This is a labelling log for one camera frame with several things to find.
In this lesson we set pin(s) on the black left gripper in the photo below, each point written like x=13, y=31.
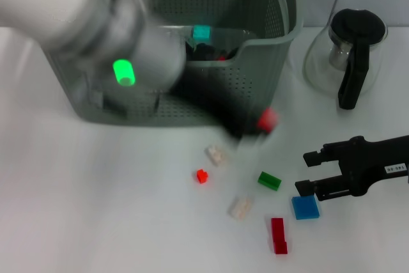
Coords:
x=220, y=113

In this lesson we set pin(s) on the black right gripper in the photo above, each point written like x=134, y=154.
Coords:
x=377, y=161

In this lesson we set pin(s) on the small red toy brick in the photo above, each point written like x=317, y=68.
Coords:
x=202, y=176
x=267, y=119

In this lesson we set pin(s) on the blue square toy brick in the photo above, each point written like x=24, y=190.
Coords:
x=306, y=208

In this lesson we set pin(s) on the green rectangular toy brick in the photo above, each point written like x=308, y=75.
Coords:
x=268, y=180

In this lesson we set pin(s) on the dark red long toy brick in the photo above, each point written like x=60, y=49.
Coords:
x=278, y=234

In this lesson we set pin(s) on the teal square toy brick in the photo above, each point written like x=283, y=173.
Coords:
x=201, y=33

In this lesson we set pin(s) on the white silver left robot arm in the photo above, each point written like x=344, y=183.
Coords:
x=64, y=4

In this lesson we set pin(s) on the grey perforated storage basket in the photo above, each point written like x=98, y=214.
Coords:
x=255, y=87

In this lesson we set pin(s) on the white toy brick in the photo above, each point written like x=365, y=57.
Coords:
x=216, y=155
x=239, y=208

